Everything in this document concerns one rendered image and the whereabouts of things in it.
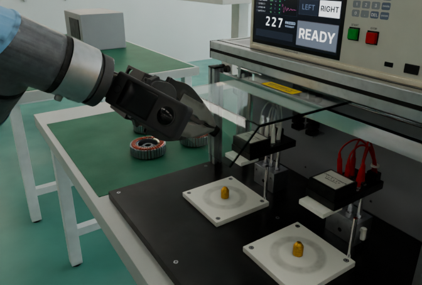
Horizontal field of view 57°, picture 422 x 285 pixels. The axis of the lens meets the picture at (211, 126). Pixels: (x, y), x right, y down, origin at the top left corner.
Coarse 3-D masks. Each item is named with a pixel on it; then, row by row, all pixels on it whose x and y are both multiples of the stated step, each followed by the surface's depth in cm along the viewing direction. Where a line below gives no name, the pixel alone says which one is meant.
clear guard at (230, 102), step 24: (216, 96) 73; (240, 96) 73; (264, 96) 73; (288, 96) 73; (312, 96) 73; (216, 120) 66; (240, 120) 63; (264, 120) 61; (216, 144) 63; (240, 144) 60
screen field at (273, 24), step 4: (268, 16) 86; (272, 16) 85; (268, 20) 86; (272, 20) 85; (276, 20) 84; (280, 20) 83; (268, 24) 86; (272, 24) 85; (276, 24) 84; (280, 24) 83; (280, 28) 83
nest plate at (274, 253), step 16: (256, 240) 78; (272, 240) 78; (288, 240) 78; (304, 240) 78; (320, 240) 78; (256, 256) 73; (272, 256) 73; (288, 256) 73; (304, 256) 73; (320, 256) 73; (336, 256) 73; (272, 272) 69; (288, 272) 69; (304, 272) 69; (320, 272) 69; (336, 272) 69
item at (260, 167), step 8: (256, 168) 100; (264, 168) 97; (272, 168) 97; (280, 168) 97; (256, 176) 101; (264, 176) 98; (272, 176) 95; (280, 176) 96; (272, 184) 96; (280, 184) 97; (272, 192) 96
